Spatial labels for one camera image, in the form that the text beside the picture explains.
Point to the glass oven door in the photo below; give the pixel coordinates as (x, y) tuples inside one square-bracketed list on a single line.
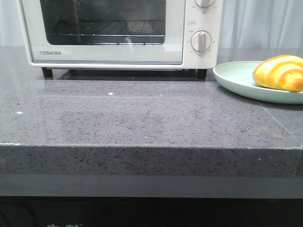
[(40, 16)]

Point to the yellow striped bread roll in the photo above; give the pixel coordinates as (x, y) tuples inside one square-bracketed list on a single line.
[(283, 72)]

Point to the white Toshiba toaster oven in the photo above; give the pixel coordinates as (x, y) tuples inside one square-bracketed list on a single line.
[(196, 19)]

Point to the lower white timer knob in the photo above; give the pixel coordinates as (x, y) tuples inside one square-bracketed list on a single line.
[(201, 41)]

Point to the light green round plate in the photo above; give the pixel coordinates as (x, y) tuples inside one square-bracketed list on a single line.
[(237, 77)]

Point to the upper white temperature knob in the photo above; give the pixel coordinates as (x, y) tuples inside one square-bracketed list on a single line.
[(204, 3)]

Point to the metal wire oven rack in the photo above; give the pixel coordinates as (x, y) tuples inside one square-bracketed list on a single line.
[(107, 33)]

